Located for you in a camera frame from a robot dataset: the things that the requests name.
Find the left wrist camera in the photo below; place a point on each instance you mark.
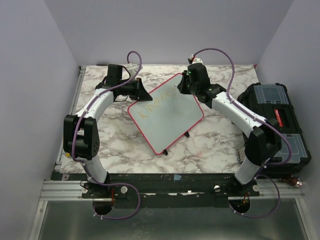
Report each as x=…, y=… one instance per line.
x=132, y=68

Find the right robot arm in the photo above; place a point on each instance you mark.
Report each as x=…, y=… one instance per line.
x=262, y=141

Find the small black wall clip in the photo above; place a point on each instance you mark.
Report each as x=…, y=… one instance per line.
x=102, y=64

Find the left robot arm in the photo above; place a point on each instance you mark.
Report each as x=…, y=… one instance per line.
x=80, y=131

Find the copper red connector plug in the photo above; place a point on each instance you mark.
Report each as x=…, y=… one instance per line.
x=293, y=181

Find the pink framed whiteboard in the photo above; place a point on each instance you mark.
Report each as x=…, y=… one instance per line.
x=166, y=118

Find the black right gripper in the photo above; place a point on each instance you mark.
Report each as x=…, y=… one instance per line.
x=181, y=86

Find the aluminium frame profile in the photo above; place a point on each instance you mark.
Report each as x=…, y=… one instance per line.
x=50, y=190

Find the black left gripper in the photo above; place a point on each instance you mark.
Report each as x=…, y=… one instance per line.
x=140, y=93

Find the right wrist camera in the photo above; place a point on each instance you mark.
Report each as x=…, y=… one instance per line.
x=194, y=60

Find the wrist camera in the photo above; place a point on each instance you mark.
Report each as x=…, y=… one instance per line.
x=132, y=68
x=194, y=60

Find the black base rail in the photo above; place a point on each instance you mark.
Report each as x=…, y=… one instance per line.
x=157, y=190

